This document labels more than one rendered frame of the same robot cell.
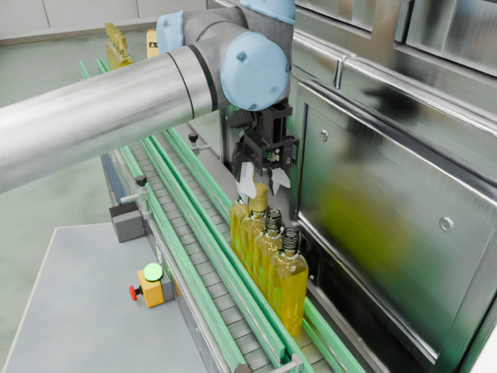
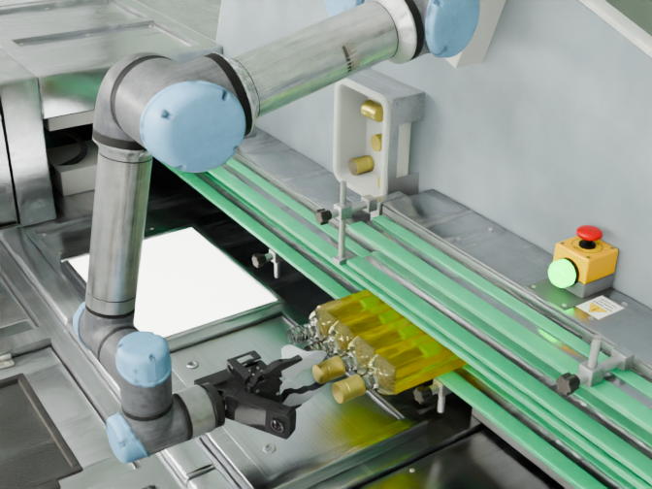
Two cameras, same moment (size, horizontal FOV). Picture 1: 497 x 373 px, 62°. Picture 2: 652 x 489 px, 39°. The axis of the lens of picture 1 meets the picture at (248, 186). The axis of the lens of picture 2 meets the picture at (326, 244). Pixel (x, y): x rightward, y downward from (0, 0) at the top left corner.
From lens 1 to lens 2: 1.70 m
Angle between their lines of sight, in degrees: 94
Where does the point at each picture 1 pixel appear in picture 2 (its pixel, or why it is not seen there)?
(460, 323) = (232, 325)
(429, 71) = not seen: hidden behind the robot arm
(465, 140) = not seen: hidden behind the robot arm
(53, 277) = not seen: outside the picture
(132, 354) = (544, 171)
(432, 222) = (204, 369)
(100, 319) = (611, 173)
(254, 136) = (239, 376)
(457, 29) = (100, 455)
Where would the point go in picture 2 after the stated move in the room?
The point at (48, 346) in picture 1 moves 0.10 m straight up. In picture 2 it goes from (613, 91) to (566, 103)
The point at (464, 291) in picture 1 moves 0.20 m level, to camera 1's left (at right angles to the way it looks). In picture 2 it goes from (214, 339) to (234, 280)
